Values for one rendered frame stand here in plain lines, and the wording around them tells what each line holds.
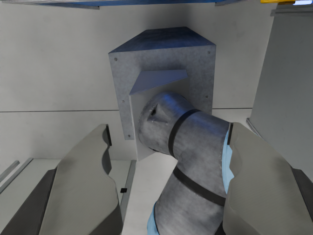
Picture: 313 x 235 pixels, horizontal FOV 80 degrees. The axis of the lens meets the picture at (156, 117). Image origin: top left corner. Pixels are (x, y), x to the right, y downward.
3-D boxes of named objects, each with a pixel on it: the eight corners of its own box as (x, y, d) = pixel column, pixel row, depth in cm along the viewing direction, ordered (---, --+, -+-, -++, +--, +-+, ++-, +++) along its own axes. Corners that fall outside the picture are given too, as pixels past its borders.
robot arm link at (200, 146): (217, 120, 44) (281, 146, 34) (191, 171, 44) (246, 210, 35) (192, 101, 35) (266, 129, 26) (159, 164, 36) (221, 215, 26)
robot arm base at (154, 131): (183, 135, 54) (211, 151, 47) (139, 157, 46) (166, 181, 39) (185, 85, 47) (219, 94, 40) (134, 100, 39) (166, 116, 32)
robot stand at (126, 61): (186, 67, 152) (210, 137, 64) (149, 69, 155) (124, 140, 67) (186, 26, 138) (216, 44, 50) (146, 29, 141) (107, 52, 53)
